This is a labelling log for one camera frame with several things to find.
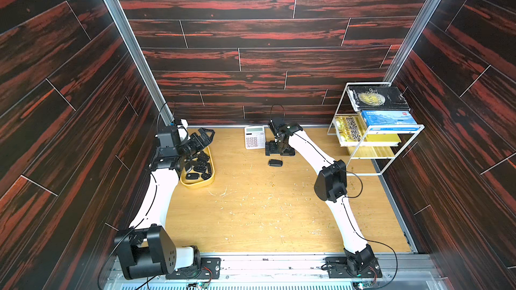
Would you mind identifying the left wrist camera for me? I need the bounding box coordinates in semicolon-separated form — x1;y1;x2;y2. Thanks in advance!
174;119;188;140

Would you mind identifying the black flip car key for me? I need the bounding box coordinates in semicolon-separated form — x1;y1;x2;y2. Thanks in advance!
193;162;210;173

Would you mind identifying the white metal shelf rack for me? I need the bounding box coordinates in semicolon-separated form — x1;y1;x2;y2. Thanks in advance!
327;82;425;177

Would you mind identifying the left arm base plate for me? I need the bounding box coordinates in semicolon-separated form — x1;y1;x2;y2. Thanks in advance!
165;257;221;280

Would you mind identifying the yellow plastic storage box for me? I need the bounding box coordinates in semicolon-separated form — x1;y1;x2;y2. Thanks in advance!
180;147;215;189

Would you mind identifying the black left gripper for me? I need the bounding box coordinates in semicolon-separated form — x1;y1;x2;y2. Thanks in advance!
175;129;213;162

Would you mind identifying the yellow book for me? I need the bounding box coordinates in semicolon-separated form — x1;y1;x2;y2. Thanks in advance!
333;114;403;148

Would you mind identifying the blue book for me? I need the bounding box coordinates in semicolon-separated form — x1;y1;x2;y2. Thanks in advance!
360;110;419;132

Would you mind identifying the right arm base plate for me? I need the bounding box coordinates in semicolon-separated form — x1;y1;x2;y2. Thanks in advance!
321;256;382;279

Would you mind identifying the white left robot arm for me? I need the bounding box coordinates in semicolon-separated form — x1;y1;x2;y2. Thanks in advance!
113;119;215;280

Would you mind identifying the black book gold emblem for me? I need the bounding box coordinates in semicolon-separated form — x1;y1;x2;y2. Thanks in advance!
347;85;411;112

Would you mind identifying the large black smart key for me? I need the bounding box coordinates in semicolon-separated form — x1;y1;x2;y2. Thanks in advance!
268;159;283;167

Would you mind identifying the white calculator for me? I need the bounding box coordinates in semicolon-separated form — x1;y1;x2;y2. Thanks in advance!
244;126;266;150

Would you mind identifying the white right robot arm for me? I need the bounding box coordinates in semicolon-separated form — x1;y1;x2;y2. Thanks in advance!
268;118;376;277

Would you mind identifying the black chrome Mercedes car key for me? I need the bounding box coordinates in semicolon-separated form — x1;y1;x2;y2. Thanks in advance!
198;151;210;162

